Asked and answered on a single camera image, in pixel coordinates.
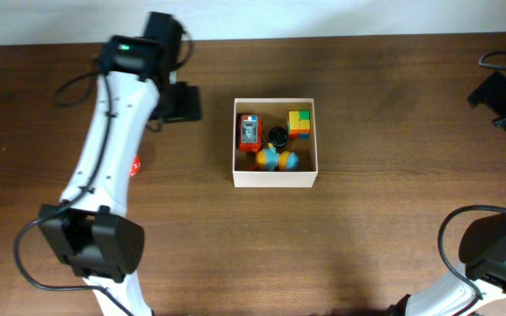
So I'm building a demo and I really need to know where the red toy fire truck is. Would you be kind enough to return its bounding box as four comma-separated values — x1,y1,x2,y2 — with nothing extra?
237,114,263,153

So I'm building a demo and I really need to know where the red ball with white letters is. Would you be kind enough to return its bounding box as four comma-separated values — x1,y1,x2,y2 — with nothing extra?
130,155,141,176

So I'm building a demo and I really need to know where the black round cap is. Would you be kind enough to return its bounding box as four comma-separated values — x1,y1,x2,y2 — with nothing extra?
268,126,289,148

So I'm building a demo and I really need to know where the blue orange toy figure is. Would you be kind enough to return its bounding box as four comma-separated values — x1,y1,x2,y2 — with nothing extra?
249,144,300,172

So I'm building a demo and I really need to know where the colourful puzzle cube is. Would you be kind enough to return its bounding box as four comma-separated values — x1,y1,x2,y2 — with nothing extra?
287,111,311,139

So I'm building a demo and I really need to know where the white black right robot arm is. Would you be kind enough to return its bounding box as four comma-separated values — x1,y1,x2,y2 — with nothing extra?
387,72,506,315

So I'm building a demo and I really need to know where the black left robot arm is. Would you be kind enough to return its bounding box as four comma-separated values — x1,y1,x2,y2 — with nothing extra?
33,34,201,315

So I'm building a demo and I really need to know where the beige cardboard box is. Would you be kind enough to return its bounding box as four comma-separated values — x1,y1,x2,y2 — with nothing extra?
232,98,318,188

